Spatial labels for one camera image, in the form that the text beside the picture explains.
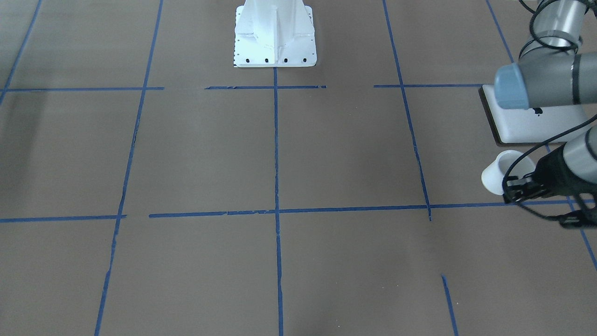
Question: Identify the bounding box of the white paper cup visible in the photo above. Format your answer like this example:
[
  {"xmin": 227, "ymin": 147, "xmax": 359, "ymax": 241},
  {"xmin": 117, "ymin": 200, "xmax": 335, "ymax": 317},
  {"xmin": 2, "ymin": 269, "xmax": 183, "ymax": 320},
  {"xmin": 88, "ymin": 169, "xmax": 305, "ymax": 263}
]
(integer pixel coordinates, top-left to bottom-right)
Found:
[{"xmin": 480, "ymin": 150, "xmax": 536, "ymax": 196}]

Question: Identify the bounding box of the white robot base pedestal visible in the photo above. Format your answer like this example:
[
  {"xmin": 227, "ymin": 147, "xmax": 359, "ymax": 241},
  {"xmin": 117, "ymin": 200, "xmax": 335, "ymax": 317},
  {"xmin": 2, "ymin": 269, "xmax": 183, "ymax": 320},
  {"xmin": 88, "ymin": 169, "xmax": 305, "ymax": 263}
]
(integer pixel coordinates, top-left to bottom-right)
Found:
[{"xmin": 233, "ymin": 0, "xmax": 318, "ymax": 68}]

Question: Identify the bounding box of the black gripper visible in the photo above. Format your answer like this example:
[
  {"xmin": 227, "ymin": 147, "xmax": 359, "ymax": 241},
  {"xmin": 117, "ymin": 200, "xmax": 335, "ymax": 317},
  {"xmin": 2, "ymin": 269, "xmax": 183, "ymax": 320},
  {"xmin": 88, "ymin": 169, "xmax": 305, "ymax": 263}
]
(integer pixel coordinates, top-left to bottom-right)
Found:
[{"xmin": 503, "ymin": 150, "xmax": 597, "ymax": 204}]

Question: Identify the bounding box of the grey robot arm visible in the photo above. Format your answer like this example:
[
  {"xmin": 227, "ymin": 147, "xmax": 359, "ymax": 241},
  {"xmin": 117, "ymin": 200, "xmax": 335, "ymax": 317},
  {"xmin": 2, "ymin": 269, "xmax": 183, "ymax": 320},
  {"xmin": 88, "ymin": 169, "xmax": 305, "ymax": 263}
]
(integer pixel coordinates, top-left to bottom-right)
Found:
[{"xmin": 493, "ymin": 0, "xmax": 596, "ymax": 199}]

